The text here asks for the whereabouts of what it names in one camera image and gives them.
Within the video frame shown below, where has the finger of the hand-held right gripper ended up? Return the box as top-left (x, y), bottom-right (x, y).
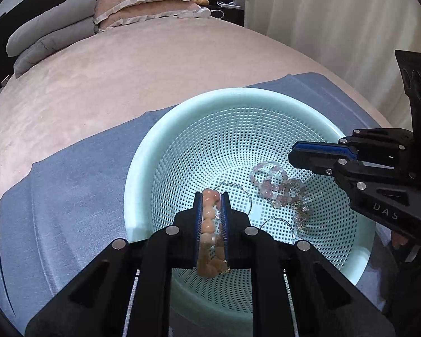
top-left (292, 128), bottom-right (415, 179)
top-left (288, 149), bottom-right (421, 246)

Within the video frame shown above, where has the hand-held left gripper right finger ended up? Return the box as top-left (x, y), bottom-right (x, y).
top-left (220, 192), bottom-right (397, 337)

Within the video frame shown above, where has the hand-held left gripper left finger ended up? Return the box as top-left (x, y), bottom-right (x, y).
top-left (24, 191), bottom-right (206, 337)

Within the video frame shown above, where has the peach bead bracelet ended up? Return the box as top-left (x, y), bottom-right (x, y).
top-left (196, 188), bottom-right (231, 279)

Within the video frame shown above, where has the large silver hoop earring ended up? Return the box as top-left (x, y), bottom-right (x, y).
top-left (214, 183), bottom-right (254, 215)
top-left (260, 216), bottom-right (298, 243)

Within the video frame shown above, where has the pink crystal bead bracelet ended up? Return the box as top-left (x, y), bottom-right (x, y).
top-left (249, 161), bottom-right (302, 208)

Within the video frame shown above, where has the gold pink chain jewelry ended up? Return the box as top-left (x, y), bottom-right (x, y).
top-left (290, 195), bottom-right (317, 236)

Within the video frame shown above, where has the mint green plastic basket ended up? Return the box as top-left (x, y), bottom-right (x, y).
top-left (124, 88), bottom-right (377, 337)

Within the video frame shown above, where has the person's right hand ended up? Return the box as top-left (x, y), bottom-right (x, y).
top-left (389, 230), bottom-right (413, 251)

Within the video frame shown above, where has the cream curtain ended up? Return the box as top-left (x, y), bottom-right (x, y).
top-left (244, 0), bottom-right (421, 129)

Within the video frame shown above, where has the blue cloth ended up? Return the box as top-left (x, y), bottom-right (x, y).
top-left (0, 72), bottom-right (408, 337)

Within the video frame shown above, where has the dark bedside table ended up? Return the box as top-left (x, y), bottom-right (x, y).
top-left (203, 0), bottom-right (246, 27)

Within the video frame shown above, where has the bed with pink cover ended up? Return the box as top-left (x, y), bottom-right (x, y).
top-left (0, 16), bottom-right (393, 215)

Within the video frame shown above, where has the grey pillow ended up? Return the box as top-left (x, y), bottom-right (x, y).
top-left (13, 17), bottom-right (99, 79)
top-left (6, 0), bottom-right (97, 57)

